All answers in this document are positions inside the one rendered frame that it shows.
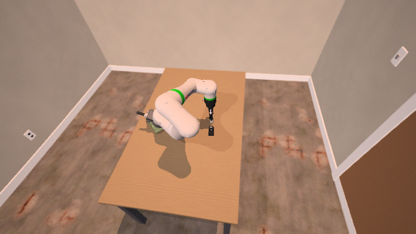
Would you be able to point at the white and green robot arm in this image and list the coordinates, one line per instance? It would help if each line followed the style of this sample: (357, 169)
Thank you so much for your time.
(169, 113)

